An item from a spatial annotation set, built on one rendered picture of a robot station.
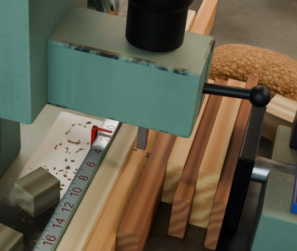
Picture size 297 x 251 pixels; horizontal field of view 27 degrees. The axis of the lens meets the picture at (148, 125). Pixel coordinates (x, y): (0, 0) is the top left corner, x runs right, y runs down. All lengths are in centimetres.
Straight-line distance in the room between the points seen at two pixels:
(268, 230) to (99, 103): 19
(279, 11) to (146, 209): 261
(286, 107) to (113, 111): 25
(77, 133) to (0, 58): 36
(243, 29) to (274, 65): 208
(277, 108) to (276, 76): 9
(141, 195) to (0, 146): 25
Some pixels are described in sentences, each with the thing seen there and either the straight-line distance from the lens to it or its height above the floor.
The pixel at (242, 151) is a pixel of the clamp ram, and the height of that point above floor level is 99.
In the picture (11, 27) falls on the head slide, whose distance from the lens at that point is 51.
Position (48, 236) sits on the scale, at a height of 96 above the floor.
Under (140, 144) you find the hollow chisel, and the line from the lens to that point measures 61.
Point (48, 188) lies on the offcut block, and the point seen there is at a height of 83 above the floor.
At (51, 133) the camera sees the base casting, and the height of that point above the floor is 80.
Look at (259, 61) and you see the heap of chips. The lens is 82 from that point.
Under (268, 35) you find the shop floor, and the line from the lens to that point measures 289.
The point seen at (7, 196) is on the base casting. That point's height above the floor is 80.
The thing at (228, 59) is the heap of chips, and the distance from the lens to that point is 82.
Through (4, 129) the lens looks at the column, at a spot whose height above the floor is 87.
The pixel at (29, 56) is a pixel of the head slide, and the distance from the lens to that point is 52.
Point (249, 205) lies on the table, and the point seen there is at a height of 90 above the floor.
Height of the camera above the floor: 135
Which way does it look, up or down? 38 degrees down
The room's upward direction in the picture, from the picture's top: 7 degrees clockwise
